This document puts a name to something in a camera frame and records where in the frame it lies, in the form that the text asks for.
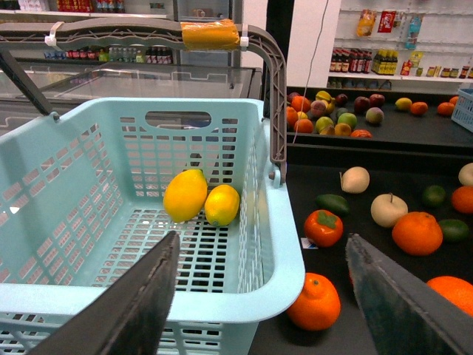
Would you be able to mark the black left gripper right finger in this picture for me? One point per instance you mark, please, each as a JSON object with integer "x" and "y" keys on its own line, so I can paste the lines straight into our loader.
{"x": 404, "y": 315}

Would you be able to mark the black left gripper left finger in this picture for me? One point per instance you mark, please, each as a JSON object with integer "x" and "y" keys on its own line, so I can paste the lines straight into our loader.
{"x": 129, "y": 317}

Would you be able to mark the light blue plastic basket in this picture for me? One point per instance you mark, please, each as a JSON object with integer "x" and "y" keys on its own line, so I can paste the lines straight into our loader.
{"x": 82, "y": 202}

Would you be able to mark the yellow lemon large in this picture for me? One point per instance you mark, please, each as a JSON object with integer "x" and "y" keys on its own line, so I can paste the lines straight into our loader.
{"x": 185, "y": 195}

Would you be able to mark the yellow lemon small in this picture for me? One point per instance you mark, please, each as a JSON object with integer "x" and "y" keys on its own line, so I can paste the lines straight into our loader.
{"x": 222, "y": 205}

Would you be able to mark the grey basket handle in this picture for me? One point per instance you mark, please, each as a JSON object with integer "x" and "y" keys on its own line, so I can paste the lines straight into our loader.
{"x": 252, "y": 39}

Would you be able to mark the black display shelf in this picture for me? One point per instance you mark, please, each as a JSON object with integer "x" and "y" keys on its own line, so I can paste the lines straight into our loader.
{"x": 404, "y": 155}

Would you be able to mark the yellow lemon back shelf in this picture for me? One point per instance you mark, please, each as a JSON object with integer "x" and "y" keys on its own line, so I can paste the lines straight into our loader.
{"x": 403, "y": 104}

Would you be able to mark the drinks shelf unit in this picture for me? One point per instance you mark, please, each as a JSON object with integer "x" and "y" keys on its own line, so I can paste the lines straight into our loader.
{"x": 33, "y": 30}

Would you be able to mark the orange at right edge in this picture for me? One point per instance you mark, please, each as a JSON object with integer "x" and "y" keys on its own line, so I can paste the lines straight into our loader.
{"x": 455, "y": 290}

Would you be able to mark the large orange tangerine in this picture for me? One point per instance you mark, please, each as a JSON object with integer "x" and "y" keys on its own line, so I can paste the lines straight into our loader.
{"x": 418, "y": 234}

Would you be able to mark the bumpy orange front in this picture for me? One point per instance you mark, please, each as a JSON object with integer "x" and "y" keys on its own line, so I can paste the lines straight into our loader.
{"x": 318, "y": 305}

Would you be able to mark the green avocado right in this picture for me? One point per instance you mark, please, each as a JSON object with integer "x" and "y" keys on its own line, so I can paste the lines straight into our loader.
{"x": 454, "y": 230}

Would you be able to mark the white apple with stem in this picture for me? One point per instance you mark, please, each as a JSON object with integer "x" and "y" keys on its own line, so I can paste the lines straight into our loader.
{"x": 387, "y": 209}

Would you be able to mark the orange persimmon with green leaf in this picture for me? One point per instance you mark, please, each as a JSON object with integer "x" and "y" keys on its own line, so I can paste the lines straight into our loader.
{"x": 323, "y": 228}

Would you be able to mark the green lime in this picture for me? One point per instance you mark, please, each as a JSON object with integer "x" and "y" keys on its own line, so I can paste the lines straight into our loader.
{"x": 433, "y": 196}

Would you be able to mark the small white price tag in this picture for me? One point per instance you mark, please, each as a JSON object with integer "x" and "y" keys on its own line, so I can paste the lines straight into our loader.
{"x": 308, "y": 244}

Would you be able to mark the small orange back right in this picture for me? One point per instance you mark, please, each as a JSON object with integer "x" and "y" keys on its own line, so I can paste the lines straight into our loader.
{"x": 462, "y": 199}

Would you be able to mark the dark green avocado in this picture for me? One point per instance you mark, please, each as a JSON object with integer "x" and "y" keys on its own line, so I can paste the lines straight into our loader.
{"x": 336, "y": 204}

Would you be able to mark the white pear left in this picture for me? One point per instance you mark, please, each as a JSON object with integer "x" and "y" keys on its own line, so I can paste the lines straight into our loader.
{"x": 355, "y": 180}

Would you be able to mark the white pear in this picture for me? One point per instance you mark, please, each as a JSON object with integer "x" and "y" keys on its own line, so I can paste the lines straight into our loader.
{"x": 355, "y": 180}
{"x": 465, "y": 175}

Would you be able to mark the white pear back right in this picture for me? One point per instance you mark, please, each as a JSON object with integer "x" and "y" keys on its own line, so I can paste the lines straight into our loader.
{"x": 465, "y": 175}

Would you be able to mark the glass top freezer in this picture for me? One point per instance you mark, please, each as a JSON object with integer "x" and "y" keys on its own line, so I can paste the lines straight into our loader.
{"x": 67, "y": 84}

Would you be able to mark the yellow label bottles pack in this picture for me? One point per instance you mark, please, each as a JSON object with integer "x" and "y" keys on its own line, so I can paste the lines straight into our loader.
{"x": 385, "y": 62}

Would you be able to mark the dark sauce bottles row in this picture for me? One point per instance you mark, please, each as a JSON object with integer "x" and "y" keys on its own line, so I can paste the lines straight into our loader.
{"x": 350, "y": 60}

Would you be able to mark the orange snack bag hanging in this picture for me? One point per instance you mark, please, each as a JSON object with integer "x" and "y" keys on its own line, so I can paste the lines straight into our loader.
{"x": 366, "y": 23}

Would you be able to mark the red snack bag hanging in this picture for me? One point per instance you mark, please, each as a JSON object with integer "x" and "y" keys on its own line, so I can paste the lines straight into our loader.
{"x": 386, "y": 23}

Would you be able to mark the orange tape on handle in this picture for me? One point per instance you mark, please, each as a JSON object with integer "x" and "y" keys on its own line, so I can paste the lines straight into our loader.
{"x": 216, "y": 35}

